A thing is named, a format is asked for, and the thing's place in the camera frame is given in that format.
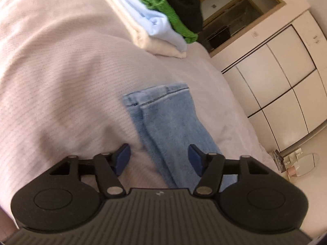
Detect wooden framed wall niche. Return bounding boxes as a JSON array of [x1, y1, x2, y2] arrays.
[[184, 0, 287, 58]]

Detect light blue denim jeans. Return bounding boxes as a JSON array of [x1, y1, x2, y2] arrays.
[[123, 82, 237, 191]]

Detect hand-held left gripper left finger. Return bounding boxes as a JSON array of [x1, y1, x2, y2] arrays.
[[46, 143, 131, 199]]

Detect folded cream garment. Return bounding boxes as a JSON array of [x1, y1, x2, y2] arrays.
[[98, 0, 187, 59]]

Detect folded green knit garment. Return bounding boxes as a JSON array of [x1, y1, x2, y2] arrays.
[[120, 0, 199, 45]]

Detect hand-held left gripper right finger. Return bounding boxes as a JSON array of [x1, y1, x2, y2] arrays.
[[188, 144, 276, 198]]

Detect folded pale blue garment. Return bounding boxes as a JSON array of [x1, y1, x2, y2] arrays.
[[111, 0, 188, 52]]

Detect white panelled wardrobe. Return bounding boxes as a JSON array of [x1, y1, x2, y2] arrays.
[[211, 10, 327, 154]]

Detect bed with white cover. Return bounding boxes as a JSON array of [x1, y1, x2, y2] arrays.
[[0, 0, 279, 231]]

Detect folded black garment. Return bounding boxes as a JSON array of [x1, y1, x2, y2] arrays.
[[151, 0, 204, 33]]

